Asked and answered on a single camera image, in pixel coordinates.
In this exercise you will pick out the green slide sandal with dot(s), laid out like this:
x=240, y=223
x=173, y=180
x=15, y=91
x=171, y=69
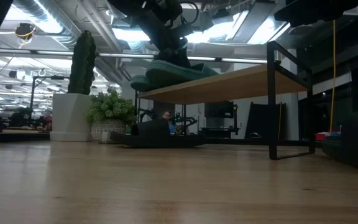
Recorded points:
x=172, y=74
x=140, y=83

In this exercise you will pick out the black slide sandal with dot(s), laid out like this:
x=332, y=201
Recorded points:
x=157, y=137

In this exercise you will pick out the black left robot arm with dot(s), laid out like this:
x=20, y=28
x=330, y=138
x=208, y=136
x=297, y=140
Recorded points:
x=154, y=21

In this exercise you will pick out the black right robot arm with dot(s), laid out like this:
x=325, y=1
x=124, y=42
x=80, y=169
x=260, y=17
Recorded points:
x=315, y=12

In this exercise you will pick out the white linear ceiling light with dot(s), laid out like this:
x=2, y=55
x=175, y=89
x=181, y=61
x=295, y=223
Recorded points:
x=120, y=55

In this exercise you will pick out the person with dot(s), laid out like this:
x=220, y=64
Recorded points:
x=167, y=115

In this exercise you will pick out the round green succulent plant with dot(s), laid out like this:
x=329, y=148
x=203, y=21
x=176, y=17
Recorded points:
x=110, y=107

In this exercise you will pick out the tall green cactus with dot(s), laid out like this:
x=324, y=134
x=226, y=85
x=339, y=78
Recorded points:
x=82, y=62

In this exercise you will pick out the patterned grey plant pot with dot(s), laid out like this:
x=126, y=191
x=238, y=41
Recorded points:
x=107, y=130

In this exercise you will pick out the white hexagonal plant pot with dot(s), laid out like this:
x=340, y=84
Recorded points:
x=70, y=118

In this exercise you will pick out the red box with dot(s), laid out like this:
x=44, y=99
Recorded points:
x=320, y=137

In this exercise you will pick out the white and blue box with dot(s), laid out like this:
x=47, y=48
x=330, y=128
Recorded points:
x=334, y=134

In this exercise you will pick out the wooden shelf with black frame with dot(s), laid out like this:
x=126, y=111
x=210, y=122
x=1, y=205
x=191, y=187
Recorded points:
x=228, y=84

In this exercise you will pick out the silver ventilation duct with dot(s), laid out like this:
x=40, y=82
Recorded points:
x=51, y=21

